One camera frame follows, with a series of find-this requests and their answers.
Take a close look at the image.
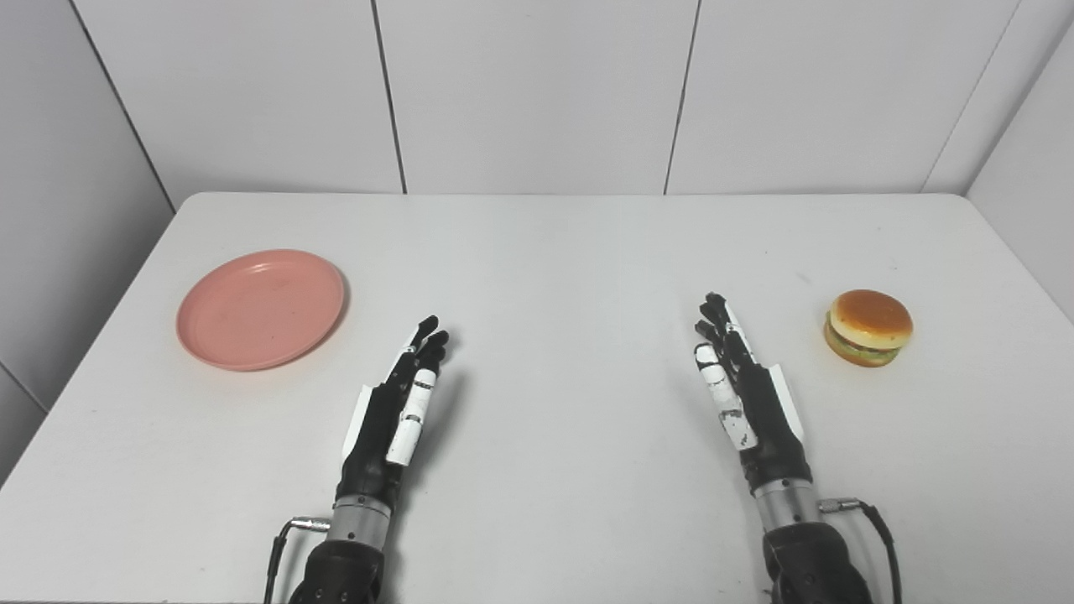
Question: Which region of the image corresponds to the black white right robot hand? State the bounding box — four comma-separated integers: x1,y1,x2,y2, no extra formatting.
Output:
693,292,815,496

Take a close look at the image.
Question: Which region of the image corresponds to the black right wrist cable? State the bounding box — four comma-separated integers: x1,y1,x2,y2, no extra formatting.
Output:
818,497,903,604

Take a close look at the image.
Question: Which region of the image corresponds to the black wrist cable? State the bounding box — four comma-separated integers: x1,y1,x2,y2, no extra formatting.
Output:
818,497,903,604
263,518,331,604

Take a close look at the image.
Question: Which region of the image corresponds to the toy hamburger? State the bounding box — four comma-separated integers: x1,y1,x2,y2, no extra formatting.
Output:
823,289,914,368

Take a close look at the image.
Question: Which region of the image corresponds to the pink round plate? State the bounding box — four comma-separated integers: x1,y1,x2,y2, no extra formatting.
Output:
176,248,347,372

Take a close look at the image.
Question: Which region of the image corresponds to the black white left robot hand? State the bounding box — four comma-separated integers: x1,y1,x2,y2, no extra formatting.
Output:
336,315,451,508

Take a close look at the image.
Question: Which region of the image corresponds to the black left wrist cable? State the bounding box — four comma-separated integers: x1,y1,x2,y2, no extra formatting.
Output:
263,518,331,604

